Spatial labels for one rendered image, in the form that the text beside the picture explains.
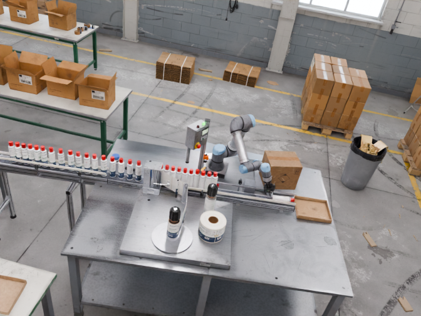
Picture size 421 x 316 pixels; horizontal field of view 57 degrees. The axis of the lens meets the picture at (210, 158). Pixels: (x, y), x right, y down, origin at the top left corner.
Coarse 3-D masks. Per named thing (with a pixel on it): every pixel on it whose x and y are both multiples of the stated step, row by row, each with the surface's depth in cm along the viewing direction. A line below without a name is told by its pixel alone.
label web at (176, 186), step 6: (156, 174) 329; (162, 174) 326; (168, 174) 322; (156, 180) 326; (162, 180) 329; (168, 180) 325; (174, 180) 321; (174, 186) 324; (180, 186) 320; (180, 192) 324; (186, 198) 321; (186, 204) 299
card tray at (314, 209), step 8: (296, 200) 353; (304, 200) 355; (312, 200) 355; (320, 200) 354; (296, 208) 344; (304, 208) 346; (312, 208) 347; (320, 208) 349; (328, 208) 346; (296, 216) 336; (304, 216) 333; (312, 216) 338; (320, 216) 340; (328, 216) 341
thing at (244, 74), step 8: (232, 64) 761; (240, 64) 765; (224, 72) 732; (232, 72) 729; (240, 72) 733; (248, 72) 739; (256, 72) 745; (224, 80) 742; (232, 80) 738; (240, 80) 734; (248, 80) 728; (256, 80) 726
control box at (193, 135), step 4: (200, 120) 318; (192, 124) 312; (196, 124) 312; (200, 124) 313; (208, 124) 315; (188, 128) 309; (192, 128) 307; (196, 128) 308; (200, 128) 309; (204, 128) 312; (188, 132) 311; (192, 132) 308; (196, 132) 306; (200, 132) 310; (188, 136) 313; (192, 136) 309; (196, 136) 308; (200, 136) 313; (188, 140) 315; (192, 140) 311; (196, 140) 311; (204, 140) 321; (188, 144) 316; (192, 144) 313; (196, 144) 313; (200, 144) 319; (192, 148) 315; (196, 148) 316
